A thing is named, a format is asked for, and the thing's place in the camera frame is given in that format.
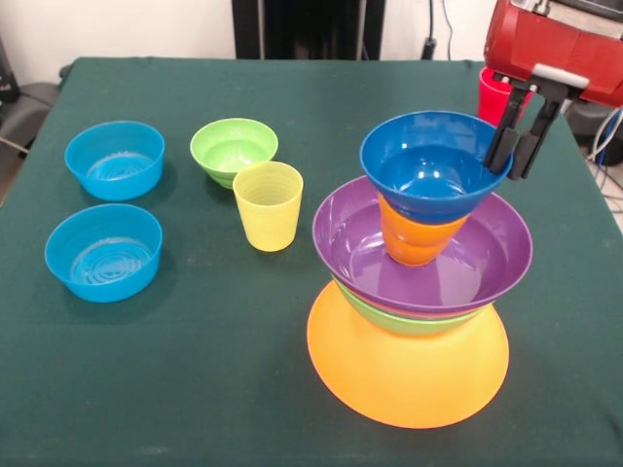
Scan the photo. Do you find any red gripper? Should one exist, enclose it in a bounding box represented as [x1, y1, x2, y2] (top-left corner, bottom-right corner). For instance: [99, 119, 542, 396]
[482, 0, 623, 181]

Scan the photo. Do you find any red cup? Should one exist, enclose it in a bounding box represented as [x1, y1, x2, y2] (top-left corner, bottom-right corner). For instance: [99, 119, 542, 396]
[477, 66, 513, 130]

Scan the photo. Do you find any dark blue bowl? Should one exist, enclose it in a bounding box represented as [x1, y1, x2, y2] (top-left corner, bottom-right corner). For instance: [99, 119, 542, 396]
[359, 110, 515, 226]

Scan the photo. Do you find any purple bowl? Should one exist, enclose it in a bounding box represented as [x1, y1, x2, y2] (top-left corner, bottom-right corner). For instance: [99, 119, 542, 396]
[311, 175, 534, 315]

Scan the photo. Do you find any orange cup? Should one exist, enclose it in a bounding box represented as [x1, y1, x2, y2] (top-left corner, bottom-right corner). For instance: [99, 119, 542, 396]
[378, 194, 468, 268]

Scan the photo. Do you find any large green bowl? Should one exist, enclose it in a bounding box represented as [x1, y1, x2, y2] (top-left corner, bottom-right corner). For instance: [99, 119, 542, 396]
[330, 274, 497, 337]

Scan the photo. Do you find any large orange bowl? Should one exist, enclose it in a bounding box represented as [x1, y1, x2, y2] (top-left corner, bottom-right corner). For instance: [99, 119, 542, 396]
[306, 280, 511, 430]

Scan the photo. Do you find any yellow cup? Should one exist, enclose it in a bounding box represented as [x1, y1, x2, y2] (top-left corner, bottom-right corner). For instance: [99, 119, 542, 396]
[231, 161, 305, 253]

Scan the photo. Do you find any small green bowl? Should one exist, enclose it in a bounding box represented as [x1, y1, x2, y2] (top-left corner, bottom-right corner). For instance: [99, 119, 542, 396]
[189, 117, 279, 190]

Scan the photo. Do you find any light blue bowl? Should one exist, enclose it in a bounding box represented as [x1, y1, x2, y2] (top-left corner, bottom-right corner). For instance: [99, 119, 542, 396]
[64, 120, 166, 202]
[44, 203, 164, 304]

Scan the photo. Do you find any dark green tablecloth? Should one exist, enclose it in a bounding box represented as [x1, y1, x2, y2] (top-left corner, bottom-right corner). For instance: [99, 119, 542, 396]
[0, 56, 623, 467]

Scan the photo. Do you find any bundle of floor cables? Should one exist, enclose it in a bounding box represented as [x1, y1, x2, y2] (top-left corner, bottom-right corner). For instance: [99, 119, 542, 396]
[586, 106, 623, 215]

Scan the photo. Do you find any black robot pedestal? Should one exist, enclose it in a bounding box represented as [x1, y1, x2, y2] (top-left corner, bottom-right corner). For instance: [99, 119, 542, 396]
[232, 0, 385, 60]

